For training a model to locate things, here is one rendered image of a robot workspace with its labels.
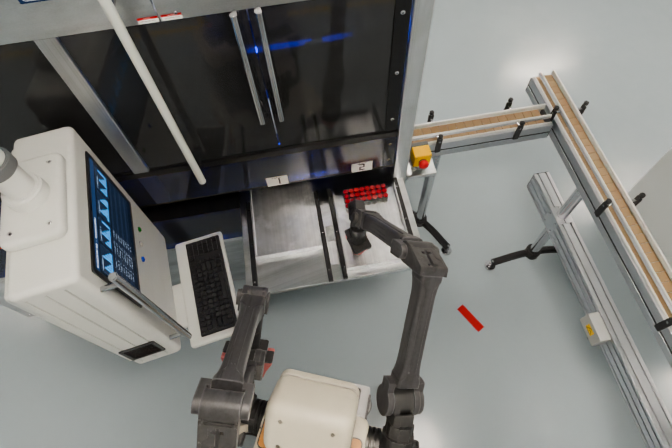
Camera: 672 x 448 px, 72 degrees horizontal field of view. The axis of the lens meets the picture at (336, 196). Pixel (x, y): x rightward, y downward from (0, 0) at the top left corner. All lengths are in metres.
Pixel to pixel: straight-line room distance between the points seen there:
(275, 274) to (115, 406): 1.34
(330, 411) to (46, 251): 0.78
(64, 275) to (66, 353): 1.80
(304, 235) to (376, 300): 0.94
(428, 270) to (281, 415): 0.48
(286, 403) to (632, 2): 4.28
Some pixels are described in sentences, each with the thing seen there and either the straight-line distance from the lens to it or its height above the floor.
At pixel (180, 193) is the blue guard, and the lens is 1.88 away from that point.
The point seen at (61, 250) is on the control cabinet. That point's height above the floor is 1.55.
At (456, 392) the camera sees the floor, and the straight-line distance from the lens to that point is 2.61.
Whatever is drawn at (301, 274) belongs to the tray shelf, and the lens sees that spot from 1.79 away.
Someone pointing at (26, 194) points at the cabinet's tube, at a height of 1.63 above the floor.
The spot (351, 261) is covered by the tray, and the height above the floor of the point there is 0.88.
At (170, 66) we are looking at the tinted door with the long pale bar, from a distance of 1.39.
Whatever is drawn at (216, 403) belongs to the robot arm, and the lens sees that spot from 0.96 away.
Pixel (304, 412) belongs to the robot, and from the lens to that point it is 1.16.
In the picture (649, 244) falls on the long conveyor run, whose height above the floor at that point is 0.93.
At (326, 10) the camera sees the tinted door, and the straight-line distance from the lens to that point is 1.30.
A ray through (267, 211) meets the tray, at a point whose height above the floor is 0.88.
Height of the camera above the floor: 2.54
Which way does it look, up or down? 59 degrees down
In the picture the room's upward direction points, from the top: 5 degrees counter-clockwise
